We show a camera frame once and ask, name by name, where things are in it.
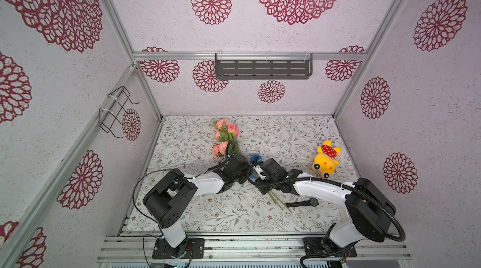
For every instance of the blue tape dispenser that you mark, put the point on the blue tape dispenser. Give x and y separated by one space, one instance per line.
256 160

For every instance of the pink artificial flower bouquet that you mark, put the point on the pink artificial flower bouquet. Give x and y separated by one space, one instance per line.
226 143

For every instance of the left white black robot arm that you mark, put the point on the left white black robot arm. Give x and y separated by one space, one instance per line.
169 198

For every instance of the yellow plush toy red hat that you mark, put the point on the yellow plush toy red hat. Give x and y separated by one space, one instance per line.
325 161

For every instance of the black wristwatch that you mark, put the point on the black wristwatch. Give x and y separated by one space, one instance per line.
312 202

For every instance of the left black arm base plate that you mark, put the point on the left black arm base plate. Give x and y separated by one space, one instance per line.
188 249

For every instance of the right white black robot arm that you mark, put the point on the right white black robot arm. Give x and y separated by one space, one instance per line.
365 213

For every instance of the grey wall shelf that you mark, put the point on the grey wall shelf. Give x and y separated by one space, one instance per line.
266 69

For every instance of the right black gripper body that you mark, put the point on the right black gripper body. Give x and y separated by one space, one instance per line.
259 179

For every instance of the black wire wall rack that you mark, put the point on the black wire wall rack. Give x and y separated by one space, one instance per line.
112 115

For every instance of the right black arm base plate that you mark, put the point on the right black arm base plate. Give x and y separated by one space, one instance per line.
323 246

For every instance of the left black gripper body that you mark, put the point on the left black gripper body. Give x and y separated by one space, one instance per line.
241 178

